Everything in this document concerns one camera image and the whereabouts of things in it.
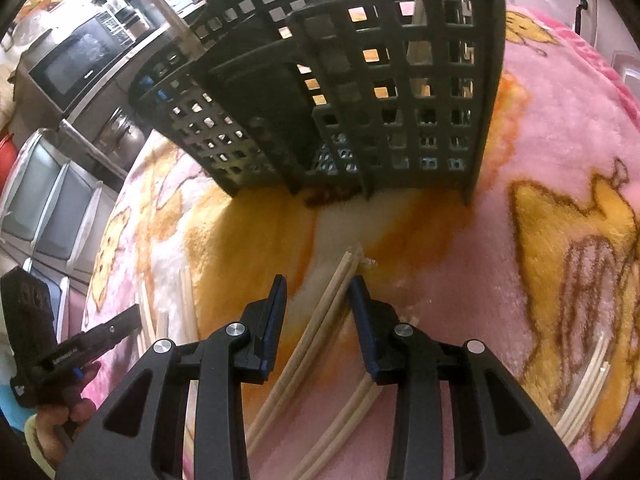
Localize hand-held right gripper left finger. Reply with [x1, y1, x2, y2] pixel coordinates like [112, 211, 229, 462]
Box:
[55, 275, 289, 480]

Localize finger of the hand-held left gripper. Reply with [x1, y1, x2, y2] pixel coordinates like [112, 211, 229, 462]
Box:
[75, 304, 143, 358]

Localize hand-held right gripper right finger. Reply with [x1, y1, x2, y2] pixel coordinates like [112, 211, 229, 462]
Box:
[348, 275, 582, 480]

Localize clear plastic wrapper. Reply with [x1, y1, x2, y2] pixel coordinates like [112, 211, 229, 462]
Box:
[552, 332, 613, 421]

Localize dark grey utensil caddy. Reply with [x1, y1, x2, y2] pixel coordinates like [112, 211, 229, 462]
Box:
[129, 0, 507, 208]

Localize bundle of chopsticks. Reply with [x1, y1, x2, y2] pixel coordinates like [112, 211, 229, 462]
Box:
[407, 0, 446, 101]

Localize person's left forearm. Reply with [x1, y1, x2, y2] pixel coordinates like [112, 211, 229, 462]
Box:
[20, 410, 61, 480]

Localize person's left hand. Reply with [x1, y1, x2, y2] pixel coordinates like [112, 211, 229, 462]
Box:
[30, 361, 103, 461]

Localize grey storage drawers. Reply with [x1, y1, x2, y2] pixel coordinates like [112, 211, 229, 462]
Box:
[0, 127, 108, 311]

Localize steel pot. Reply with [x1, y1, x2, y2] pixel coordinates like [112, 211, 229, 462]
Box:
[97, 107, 146, 153]

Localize black microwave oven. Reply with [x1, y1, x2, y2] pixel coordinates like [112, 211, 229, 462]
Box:
[25, 12, 153, 113]

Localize pink printed blanket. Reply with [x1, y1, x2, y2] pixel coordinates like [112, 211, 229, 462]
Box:
[80, 5, 640, 480]

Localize pale wooden spatula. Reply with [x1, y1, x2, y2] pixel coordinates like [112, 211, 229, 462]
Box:
[134, 0, 201, 47]

